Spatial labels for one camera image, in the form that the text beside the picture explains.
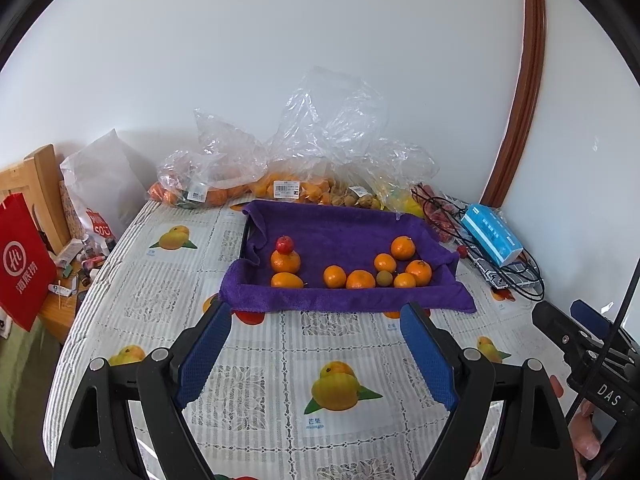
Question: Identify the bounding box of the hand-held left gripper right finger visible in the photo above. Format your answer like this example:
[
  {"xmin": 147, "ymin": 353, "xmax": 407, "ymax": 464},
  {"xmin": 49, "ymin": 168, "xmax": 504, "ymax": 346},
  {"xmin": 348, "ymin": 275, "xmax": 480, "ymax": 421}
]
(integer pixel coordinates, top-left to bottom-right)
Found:
[{"xmin": 399, "ymin": 301, "xmax": 581, "ymax": 480}]

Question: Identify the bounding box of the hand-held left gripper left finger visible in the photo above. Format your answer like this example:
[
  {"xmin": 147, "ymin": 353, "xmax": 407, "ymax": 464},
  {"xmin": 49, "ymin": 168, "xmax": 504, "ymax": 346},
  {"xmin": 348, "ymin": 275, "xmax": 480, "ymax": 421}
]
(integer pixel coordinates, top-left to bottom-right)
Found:
[{"xmin": 52, "ymin": 297, "xmax": 233, "ymax": 480}]

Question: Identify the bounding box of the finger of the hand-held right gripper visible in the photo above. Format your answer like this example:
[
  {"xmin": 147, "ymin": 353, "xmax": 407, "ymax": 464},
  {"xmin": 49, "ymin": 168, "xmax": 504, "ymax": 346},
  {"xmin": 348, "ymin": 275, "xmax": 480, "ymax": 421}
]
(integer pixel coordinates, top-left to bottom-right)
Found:
[
  {"xmin": 531, "ymin": 302, "xmax": 583, "ymax": 361},
  {"xmin": 571, "ymin": 300, "xmax": 626, "ymax": 333}
]

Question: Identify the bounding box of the black tray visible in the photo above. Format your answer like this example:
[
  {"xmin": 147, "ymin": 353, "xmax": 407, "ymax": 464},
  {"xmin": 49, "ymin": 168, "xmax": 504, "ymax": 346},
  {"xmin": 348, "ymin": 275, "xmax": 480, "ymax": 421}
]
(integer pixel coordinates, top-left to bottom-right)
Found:
[{"xmin": 239, "ymin": 214, "xmax": 254, "ymax": 262}]

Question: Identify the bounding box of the large ribbed orange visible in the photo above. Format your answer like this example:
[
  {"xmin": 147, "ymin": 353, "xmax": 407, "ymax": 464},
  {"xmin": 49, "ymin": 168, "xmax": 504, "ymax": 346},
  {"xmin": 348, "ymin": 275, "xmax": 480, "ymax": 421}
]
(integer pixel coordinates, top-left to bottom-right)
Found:
[{"xmin": 270, "ymin": 249, "xmax": 302, "ymax": 274}]

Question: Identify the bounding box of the purple towel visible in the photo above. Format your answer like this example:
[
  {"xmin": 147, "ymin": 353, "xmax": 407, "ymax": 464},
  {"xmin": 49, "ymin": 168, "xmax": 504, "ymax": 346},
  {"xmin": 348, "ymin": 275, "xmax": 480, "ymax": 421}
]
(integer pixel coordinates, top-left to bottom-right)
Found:
[{"xmin": 219, "ymin": 199, "xmax": 477, "ymax": 315}]

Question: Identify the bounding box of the pile of small red fruits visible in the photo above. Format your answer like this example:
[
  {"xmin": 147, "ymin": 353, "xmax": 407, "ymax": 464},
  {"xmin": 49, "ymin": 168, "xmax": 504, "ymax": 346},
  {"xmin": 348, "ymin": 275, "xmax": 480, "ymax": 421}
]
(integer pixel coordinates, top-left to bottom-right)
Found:
[{"xmin": 412, "ymin": 183, "xmax": 463, "ymax": 243}]

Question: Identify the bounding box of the person's right hand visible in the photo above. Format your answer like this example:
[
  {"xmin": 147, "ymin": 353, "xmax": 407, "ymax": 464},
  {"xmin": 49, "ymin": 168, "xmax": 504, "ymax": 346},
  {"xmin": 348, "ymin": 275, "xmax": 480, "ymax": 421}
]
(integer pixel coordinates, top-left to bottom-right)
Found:
[{"xmin": 549, "ymin": 374, "xmax": 603, "ymax": 463}]

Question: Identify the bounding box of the grey power strip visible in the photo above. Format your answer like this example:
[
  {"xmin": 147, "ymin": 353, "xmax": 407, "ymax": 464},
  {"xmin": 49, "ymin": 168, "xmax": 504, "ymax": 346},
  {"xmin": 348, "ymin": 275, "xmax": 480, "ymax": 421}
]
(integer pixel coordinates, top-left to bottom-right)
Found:
[{"xmin": 472, "ymin": 255, "xmax": 538, "ymax": 288}]

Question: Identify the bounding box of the blue tissue box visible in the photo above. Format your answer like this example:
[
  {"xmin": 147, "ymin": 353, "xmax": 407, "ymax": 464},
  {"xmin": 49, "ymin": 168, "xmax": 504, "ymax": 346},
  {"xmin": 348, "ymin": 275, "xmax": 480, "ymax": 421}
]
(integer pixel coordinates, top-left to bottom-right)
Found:
[{"xmin": 460, "ymin": 203, "xmax": 523, "ymax": 267}]

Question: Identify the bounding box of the wooden side table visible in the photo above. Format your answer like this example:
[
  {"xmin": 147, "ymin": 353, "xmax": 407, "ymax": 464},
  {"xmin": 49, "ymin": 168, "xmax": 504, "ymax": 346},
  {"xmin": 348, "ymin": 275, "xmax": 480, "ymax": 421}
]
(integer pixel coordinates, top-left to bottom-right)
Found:
[{"xmin": 40, "ymin": 260, "xmax": 93, "ymax": 346}]

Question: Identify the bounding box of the pile of small packets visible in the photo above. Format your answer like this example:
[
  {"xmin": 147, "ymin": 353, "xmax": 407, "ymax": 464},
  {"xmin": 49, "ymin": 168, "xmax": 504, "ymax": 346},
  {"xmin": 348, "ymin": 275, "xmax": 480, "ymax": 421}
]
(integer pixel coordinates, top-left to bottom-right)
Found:
[{"xmin": 47, "ymin": 232, "xmax": 118, "ymax": 301}]

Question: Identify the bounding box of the clear bag of yellow fruit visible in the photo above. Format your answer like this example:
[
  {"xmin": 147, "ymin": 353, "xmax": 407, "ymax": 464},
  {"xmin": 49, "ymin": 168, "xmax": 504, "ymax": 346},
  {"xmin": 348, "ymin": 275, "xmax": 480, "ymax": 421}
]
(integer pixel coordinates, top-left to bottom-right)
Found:
[{"xmin": 370, "ymin": 140, "xmax": 438, "ymax": 218}]

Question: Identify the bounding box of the clear bag of golden berries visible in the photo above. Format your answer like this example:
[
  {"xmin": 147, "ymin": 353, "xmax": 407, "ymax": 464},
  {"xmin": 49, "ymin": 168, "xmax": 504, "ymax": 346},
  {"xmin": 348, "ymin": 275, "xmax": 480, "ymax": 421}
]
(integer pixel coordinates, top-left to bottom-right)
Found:
[{"xmin": 327, "ymin": 185, "xmax": 383, "ymax": 211}]

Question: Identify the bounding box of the clear bag of mandarins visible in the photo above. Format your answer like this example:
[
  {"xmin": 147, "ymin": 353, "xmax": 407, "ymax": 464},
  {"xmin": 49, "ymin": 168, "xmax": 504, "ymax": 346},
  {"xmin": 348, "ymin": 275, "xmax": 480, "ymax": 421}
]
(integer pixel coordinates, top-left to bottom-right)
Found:
[{"xmin": 147, "ymin": 108, "xmax": 271, "ymax": 209}]

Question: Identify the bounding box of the white plastic bag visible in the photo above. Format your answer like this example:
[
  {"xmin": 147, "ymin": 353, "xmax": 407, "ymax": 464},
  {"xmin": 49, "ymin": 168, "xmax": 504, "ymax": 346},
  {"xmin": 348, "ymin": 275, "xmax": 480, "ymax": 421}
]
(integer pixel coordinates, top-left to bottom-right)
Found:
[{"xmin": 60, "ymin": 129, "xmax": 148, "ymax": 246}]

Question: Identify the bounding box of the red paper bag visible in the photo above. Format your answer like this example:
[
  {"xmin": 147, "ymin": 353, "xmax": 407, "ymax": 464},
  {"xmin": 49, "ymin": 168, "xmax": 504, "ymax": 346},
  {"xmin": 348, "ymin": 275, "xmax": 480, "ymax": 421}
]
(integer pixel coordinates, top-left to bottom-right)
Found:
[{"xmin": 0, "ymin": 192, "xmax": 58, "ymax": 332}]

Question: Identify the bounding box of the wooden chair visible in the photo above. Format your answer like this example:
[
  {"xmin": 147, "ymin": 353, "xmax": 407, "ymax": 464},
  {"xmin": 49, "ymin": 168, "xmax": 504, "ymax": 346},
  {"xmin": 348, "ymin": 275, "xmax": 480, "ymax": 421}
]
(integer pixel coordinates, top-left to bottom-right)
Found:
[{"xmin": 0, "ymin": 144, "xmax": 71, "ymax": 256}]

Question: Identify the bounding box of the clear bag of kumquats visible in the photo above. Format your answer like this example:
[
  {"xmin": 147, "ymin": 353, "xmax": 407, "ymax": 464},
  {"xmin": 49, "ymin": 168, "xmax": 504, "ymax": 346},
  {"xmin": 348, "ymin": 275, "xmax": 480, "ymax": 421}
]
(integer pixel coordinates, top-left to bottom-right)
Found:
[{"xmin": 249, "ymin": 66, "xmax": 388, "ymax": 206}]

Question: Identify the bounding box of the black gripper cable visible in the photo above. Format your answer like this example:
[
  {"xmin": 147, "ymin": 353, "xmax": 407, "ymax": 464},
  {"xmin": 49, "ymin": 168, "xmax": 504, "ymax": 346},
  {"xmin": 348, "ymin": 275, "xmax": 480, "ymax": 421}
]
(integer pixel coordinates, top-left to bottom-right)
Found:
[{"xmin": 565, "ymin": 259, "xmax": 640, "ymax": 418}]

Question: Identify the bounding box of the black wire basket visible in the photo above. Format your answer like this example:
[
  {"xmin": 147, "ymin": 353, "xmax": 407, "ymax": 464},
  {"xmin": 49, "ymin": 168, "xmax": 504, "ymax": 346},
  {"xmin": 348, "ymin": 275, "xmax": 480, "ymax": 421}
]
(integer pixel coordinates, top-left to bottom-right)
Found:
[{"xmin": 422, "ymin": 194, "xmax": 547, "ymax": 303}]

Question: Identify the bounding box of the brown wooden door frame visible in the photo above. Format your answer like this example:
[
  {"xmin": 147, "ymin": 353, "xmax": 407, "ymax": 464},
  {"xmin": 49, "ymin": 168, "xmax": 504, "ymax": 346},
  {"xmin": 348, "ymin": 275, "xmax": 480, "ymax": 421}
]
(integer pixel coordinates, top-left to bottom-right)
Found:
[{"xmin": 480, "ymin": 0, "xmax": 546, "ymax": 208}]

